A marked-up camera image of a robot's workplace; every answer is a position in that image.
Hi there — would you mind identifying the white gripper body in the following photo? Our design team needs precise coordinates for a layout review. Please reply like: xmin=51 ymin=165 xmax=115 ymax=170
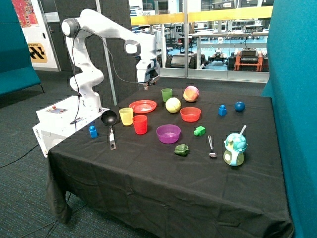
xmin=136 ymin=58 xmax=160 ymax=84

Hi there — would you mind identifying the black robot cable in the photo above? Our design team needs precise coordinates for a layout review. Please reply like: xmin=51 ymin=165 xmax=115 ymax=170
xmin=69 ymin=28 xmax=147 ymax=125

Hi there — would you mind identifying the green plastic cup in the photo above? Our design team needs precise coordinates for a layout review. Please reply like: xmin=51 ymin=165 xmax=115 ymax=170
xmin=161 ymin=88 xmax=173 ymax=103

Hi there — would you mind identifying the green toy block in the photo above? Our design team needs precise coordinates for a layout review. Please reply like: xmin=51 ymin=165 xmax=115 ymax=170
xmin=194 ymin=126 xmax=206 ymax=136

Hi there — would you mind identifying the red plastic plate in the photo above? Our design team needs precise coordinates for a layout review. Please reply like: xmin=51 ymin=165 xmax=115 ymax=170
xmin=129 ymin=100 xmax=157 ymax=114

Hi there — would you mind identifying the red plastic bowl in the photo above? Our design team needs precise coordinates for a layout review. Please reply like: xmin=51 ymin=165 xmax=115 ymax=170
xmin=180 ymin=107 xmax=201 ymax=122

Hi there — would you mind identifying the blue toy block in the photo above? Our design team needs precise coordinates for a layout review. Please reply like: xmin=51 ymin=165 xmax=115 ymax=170
xmin=218 ymin=105 xmax=227 ymax=116
xmin=89 ymin=125 xmax=98 ymax=138

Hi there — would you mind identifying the yellow black sign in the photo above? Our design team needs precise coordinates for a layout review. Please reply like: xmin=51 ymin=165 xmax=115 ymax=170
xmin=28 ymin=43 xmax=48 ymax=63

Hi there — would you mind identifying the red plastic cup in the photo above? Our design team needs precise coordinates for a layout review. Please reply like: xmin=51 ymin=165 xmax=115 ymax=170
xmin=132 ymin=115 xmax=148 ymax=135

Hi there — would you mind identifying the black tablecloth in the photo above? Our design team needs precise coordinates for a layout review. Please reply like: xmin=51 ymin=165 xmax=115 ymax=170
xmin=46 ymin=87 xmax=295 ymax=238

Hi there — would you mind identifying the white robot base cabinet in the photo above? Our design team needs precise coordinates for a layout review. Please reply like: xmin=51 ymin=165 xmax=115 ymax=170
xmin=33 ymin=96 xmax=109 ymax=157

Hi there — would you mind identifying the yellow green ball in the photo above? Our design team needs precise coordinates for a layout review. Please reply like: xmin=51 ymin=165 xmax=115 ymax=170
xmin=165 ymin=97 xmax=181 ymax=114

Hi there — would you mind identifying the teal bench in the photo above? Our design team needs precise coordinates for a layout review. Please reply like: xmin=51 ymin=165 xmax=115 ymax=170
xmin=0 ymin=0 xmax=41 ymax=95

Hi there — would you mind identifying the purple plastic bowl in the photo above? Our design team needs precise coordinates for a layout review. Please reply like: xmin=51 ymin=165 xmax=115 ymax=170
xmin=156 ymin=124 xmax=181 ymax=144

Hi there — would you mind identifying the red poster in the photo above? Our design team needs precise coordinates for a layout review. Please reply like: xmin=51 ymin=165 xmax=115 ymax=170
xmin=12 ymin=0 xmax=39 ymax=28

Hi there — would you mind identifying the green toy pepper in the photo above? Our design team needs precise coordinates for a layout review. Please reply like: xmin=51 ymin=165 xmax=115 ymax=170
xmin=174 ymin=144 xmax=189 ymax=156

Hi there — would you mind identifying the turtle sippy bottle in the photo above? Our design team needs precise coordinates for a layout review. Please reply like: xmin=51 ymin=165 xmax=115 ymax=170
xmin=223 ymin=125 xmax=248 ymax=166

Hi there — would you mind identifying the black ladle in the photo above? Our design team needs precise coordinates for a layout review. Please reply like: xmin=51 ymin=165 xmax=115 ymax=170
xmin=101 ymin=110 xmax=117 ymax=150

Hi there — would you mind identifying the blue toy block left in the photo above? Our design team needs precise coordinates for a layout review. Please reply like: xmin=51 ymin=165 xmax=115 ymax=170
xmin=89 ymin=125 xmax=98 ymax=138

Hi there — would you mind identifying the blue toy block right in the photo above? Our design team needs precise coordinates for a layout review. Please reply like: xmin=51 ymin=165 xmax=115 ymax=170
xmin=218 ymin=105 xmax=227 ymax=116

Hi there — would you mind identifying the teal partition right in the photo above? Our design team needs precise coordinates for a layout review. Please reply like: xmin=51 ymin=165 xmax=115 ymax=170
xmin=262 ymin=0 xmax=317 ymax=238

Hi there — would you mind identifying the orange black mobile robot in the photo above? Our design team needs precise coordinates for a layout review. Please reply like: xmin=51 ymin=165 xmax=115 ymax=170
xmin=227 ymin=48 xmax=269 ymax=72

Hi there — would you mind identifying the dark blue ball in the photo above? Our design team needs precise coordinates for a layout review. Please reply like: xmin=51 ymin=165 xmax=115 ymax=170
xmin=234 ymin=101 xmax=246 ymax=112

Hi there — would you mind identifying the yellow plastic cup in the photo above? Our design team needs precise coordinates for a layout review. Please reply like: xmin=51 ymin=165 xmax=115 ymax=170
xmin=119 ymin=107 xmax=133 ymax=126

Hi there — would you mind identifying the pink orange ball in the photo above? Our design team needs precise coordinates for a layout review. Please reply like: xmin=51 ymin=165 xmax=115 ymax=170
xmin=183 ymin=85 xmax=200 ymax=103

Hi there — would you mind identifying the metal fork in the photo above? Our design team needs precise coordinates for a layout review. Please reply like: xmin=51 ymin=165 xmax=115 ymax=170
xmin=208 ymin=135 xmax=217 ymax=159

